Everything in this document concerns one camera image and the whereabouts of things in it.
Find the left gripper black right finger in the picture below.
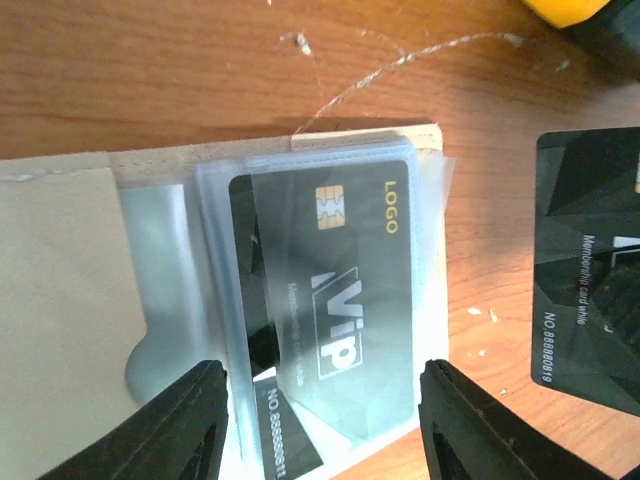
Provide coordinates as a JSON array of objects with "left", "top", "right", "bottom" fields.
[{"left": 419, "top": 360, "right": 600, "bottom": 479}]

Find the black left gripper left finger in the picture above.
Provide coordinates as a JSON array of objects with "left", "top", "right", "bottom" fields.
[{"left": 42, "top": 360, "right": 229, "bottom": 479}]

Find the black VIP card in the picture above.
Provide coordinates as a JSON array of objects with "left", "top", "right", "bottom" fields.
[
  {"left": 229, "top": 158, "right": 414, "bottom": 479},
  {"left": 531, "top": 127, "right": 639, "bottom": 415}
]

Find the beige card holder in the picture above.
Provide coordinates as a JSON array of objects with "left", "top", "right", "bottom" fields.
[{"left": 1, "top": 124, "right": 453, "bottom": 479}]

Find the black right card bin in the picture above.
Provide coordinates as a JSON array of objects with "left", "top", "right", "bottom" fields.
[{"left": 567, "top": 0, "right": 639, "bottom": 80}]

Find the yellow middle card bin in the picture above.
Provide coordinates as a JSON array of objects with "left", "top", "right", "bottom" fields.
[{"left": 523, "top": 0, "right": 609, "bottom": 29}]

